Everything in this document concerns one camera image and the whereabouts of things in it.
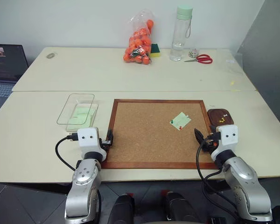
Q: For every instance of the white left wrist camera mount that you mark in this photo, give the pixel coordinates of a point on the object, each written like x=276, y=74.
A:
x=88, y=141

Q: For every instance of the clear plastic container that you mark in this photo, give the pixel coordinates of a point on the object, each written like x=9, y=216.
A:
x=78, y=112

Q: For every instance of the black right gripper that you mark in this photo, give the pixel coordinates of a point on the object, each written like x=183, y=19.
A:
x=212, y=137

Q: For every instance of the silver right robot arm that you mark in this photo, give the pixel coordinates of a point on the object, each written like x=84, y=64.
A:
x=245, y=184

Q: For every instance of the clear plastic sheet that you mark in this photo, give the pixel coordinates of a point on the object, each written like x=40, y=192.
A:
x=234, y=66

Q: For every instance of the open grey laptop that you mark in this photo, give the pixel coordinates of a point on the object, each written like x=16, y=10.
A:
x=4, y=70

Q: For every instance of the light green paper note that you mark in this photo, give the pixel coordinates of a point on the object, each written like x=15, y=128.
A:
x=82, y=111
x=180, y=120
x=78, y=121

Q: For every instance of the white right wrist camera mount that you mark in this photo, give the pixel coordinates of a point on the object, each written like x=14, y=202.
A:
x=228, y=137

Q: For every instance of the clear bottle with green lid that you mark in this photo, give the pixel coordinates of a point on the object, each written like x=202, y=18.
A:
x=178, y=35

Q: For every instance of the wood-framed cork board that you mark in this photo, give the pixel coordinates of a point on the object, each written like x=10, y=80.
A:
x=142, y=135

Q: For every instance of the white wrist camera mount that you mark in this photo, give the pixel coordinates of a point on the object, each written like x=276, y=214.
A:
x=88, y=141
x=228, y=137

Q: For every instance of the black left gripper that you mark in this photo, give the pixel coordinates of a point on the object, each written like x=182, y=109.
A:
x=103, y=142

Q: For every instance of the green and yellow sponge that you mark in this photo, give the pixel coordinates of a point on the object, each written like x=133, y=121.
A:
x=155, y=50

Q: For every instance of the dark rounded shape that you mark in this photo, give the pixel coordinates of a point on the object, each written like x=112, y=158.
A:
x=121, y=210
x=179, y=207

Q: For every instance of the yellow push pin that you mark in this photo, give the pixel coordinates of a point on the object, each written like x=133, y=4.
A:
x=221, y=121

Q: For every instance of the small clear round disc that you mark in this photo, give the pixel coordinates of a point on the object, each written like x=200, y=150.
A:
x=51, y=55

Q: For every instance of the dark brown wooden tray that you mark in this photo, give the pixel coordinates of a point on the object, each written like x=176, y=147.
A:
x=220, y=116

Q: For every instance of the plastic bag of oranges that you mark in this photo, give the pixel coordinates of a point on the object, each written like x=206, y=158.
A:
x=137, y=46

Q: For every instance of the patterned tape roll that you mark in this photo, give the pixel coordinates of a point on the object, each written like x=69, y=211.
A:
x=193, y=53

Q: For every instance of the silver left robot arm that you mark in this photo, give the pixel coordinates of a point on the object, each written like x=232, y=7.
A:
x=84, y=177

